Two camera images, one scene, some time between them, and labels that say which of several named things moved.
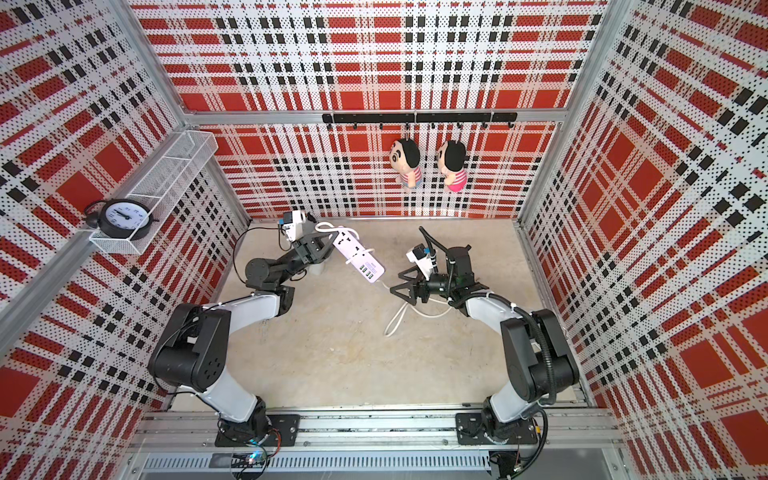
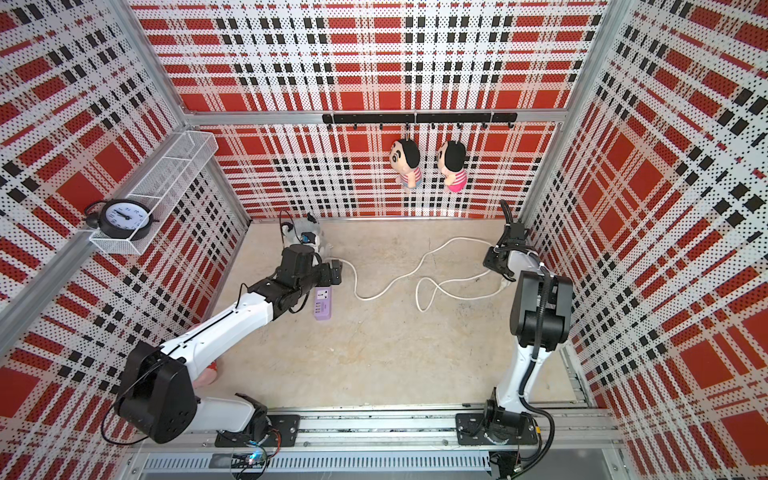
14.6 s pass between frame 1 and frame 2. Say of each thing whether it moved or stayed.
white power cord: moved
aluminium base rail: stayed
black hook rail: stayed
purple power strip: moved
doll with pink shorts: stayed
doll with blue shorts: stayed
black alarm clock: stayed
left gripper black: moved
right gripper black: moved
